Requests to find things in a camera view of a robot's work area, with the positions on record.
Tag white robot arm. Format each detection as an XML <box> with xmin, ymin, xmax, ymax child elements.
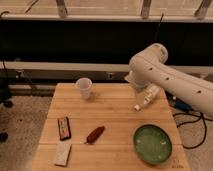
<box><xmin>125</xmin><ymin>43</ymin><xmax>213</xmax><ymax>117</ymax></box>

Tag green ceramic bowl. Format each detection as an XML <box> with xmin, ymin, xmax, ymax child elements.
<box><xmin>133</xmin><ymin>124</ymin><xmax>172</xmax><ymax>165</ymax></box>

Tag white tube bottle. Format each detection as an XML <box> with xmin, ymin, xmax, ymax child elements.
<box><xmin>134</xmin><ymin>84</ymin><xmax>160</xmax><ymax>111</ymax></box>

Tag red chili pepper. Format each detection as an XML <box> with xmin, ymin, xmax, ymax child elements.
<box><xmin>85</xmin><ymin>126</ymin><xmax>105</xmax><ymax>144</ymax></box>

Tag dark brown rectangular box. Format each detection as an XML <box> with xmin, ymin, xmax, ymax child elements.
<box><xmin>57</xmin><ymin>117</ymin><xmax>71</xmax><ymax>141</ymax></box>

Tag blue box on floor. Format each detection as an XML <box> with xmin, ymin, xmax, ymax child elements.
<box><xmin>174</xmin><ymin>101</ymin><xmax>192</xmax><ymax>112</ymax></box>

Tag white rectangular sponge block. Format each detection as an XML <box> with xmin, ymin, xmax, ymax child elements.
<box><xmin>53</xmin><ymin>142</ymin><xmax>72</xmax><ymax>166</ymax></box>

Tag black hanging cable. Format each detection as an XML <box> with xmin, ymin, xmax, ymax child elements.
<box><xmin>153</xmin><ymin>13</ymin><xmax>165</xmax><ymax>46</ymax></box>

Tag black floor cables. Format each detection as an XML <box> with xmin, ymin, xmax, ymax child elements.
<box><xmin>172</xmin><ymin>96</ymin><xmax>213</xmax><ymax>150</ymax></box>

